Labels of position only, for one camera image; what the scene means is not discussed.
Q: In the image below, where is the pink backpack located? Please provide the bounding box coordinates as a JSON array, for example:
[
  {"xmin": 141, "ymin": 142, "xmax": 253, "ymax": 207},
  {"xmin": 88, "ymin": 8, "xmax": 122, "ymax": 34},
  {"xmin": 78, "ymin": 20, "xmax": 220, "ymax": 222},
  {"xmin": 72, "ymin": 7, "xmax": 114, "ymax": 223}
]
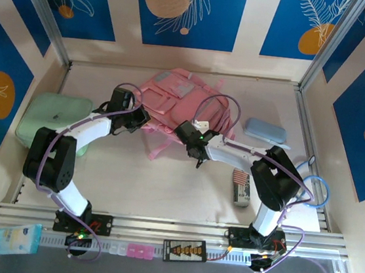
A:
[{"xmin": 130, "ymin": 64, "xmax": 243, "ymax": 170}]

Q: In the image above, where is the blue-grey fabric case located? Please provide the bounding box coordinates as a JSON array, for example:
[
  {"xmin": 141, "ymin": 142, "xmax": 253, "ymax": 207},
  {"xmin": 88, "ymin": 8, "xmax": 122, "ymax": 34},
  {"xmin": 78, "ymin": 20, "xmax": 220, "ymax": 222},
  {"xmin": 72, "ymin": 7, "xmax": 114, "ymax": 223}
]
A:
[{"xmin": 242, "ymin": 116, "xmax": 294, "ymax": 151}]

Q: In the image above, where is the striped black white pencil case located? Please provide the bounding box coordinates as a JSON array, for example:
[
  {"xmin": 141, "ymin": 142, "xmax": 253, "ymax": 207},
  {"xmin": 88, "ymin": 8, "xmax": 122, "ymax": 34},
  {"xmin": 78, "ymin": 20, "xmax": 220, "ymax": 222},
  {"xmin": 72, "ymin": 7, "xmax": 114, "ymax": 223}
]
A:
[{"xmin": 229, "ymin": 168, "xmax": 255, "ymax": 209}]

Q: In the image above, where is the pink and white pill case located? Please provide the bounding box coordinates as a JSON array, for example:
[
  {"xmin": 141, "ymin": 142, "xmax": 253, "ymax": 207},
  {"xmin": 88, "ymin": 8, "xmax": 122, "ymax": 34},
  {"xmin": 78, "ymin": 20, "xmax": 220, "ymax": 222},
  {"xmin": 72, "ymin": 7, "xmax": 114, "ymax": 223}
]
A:
[{"xmin": 126, "ymin": 242, "xmax": 142, "ymax": 259}]

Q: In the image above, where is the blue wet wipes pack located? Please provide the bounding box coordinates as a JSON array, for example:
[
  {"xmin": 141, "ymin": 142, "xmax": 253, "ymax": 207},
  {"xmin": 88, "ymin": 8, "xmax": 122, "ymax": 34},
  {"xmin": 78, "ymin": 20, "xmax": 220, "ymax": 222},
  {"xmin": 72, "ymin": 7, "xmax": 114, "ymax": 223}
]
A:
[{"xmin": 0, "ymin": 220, "xmax": 43, "ymax": 264}]

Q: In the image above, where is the mint green storage bag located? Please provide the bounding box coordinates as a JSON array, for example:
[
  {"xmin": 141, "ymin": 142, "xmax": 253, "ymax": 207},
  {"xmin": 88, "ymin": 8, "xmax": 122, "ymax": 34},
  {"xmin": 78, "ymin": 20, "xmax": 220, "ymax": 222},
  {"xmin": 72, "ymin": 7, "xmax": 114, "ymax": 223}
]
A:
[{"xmin": 13, "ymin": 89, "xmax": 96, "ymax": 159}]

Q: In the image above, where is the black power distribution board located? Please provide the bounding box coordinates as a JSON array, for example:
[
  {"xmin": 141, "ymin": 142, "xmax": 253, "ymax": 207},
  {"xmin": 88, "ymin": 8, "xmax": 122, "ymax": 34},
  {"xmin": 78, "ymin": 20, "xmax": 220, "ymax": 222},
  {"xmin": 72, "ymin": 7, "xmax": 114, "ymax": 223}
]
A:
[{"xmin": 161, "ymin": 236, "xmax": 208, "ymax": 266}]

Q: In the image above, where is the pink plastic clip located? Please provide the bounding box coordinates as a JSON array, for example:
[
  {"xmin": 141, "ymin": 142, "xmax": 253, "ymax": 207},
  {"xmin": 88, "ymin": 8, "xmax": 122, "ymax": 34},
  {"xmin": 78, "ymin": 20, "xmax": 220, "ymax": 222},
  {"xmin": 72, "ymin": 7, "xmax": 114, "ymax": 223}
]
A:
[{"xmin": 138, "ymin": 244, "xmax": 154, "ymax": 261}]

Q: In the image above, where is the white paper sheet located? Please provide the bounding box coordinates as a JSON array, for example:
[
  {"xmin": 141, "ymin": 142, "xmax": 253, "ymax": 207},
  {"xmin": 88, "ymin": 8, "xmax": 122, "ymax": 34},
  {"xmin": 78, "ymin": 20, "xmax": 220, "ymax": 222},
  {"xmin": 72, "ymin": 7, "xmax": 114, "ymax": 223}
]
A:
[{"xmin": 282, "ymin": 206, "xmax": 324, "ymax": 234}]

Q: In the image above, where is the aluminium mounting rail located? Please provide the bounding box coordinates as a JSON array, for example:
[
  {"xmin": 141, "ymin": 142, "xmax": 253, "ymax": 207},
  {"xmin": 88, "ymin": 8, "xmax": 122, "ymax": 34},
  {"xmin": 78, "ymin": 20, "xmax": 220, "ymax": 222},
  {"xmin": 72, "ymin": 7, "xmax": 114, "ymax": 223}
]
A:
[{"xmin": 0, "ymin": 200, "xmax": 351, "ymax": 266}]

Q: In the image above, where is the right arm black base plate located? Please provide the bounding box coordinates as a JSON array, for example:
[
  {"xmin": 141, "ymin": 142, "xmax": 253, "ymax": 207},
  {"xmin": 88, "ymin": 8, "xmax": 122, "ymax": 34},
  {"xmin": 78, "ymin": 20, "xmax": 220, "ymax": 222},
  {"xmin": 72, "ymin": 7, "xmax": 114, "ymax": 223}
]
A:
[{"xmin": 225, "ymin": 225, "xmax": 290, "ymax": 255}]

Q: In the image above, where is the red power wire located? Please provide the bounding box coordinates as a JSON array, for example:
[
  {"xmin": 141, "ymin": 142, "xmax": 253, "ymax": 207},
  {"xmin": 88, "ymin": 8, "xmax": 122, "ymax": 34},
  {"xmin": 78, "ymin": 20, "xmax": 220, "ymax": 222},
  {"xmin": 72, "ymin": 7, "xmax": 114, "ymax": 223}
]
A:
[{"xmin": 204, "ymin": 243, "xmax": 233, "ymax": 263}]

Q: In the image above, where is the grey slotted cable duct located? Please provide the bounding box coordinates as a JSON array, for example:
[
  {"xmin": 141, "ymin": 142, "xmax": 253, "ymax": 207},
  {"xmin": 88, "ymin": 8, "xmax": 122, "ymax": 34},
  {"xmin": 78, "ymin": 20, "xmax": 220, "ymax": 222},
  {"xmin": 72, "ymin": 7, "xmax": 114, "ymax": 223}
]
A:
[{"xmin": 37, "ymin": 229, "xmax": 253, "ymax": 271}]

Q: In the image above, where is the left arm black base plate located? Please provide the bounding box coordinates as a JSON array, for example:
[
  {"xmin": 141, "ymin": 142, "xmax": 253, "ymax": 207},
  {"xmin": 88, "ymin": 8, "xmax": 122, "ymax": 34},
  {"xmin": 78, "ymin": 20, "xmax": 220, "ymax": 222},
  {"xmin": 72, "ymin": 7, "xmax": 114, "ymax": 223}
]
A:
[{"xmin": 52, "ymin": 209, "xmax": 115, "ymax": 238}]

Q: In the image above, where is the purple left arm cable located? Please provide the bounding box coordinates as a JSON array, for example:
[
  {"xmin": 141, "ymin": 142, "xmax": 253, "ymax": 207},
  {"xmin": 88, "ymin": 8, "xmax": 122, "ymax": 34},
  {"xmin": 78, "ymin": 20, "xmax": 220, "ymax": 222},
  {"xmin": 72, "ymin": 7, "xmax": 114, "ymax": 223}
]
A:
[{"xmin": 27, "ymin": 73, "xmax": 146, "ymax": 266}]

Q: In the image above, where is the aluminium side rail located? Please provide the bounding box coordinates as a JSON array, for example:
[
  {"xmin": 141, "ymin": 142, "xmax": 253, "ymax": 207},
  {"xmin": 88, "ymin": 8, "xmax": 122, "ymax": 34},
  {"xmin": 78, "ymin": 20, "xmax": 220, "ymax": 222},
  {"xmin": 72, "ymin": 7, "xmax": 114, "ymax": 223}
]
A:
[{"xmin": 280, "ymin": 86, "xmax": 348, "ymax": 233}]

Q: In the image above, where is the aluminium frame post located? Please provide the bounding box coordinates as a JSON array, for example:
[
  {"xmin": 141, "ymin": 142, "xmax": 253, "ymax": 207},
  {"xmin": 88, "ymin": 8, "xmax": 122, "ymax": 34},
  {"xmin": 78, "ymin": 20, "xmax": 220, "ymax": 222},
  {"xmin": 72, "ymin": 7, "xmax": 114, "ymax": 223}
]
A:
[
  {"xmin": 5, "ymin": 0, "xmax": 80, "ymax": 69},
  {"xmin": 298, "ymin": 0, "xmax": 365, "ymax": 98}
]

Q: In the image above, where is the blue cable loop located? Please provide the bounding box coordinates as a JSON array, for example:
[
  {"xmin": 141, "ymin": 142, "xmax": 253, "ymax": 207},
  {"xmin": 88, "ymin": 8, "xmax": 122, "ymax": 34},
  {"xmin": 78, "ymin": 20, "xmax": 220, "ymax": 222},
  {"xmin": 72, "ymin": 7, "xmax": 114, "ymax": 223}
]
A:
[{"xmin": 291, "ymin": 159, "xmax": 335, "ymax": 212}]

